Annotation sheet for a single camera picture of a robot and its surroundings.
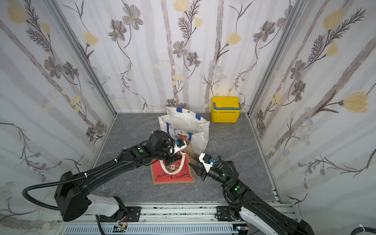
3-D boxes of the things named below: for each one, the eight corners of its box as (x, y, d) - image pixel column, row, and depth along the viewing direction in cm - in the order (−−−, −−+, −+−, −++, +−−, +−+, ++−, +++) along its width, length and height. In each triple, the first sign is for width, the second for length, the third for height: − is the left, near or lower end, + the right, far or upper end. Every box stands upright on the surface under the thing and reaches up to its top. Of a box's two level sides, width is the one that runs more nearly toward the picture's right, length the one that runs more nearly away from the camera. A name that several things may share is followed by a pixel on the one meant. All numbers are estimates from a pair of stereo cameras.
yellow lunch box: (211, 124, 116) (214, 110, 104) (209, 109, 127) (211, 95, 115) (237, 124, 116) (243, 111, 104) (233, 109, 127) (238, 95, 115)
